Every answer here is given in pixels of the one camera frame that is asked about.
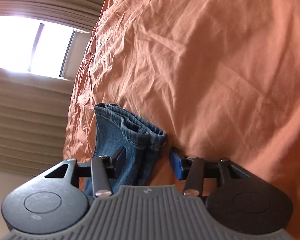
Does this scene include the blue denim jeans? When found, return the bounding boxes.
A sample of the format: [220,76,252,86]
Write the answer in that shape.
[93,102,166,193]

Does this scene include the beige curtain left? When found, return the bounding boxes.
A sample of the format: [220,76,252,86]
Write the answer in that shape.
[0,68,74,175]

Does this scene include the window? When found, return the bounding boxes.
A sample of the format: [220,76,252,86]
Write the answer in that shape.
[0,16,91,80]

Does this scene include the orange bed cover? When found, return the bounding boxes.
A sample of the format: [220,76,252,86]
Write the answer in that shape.
[63,0,300,239]

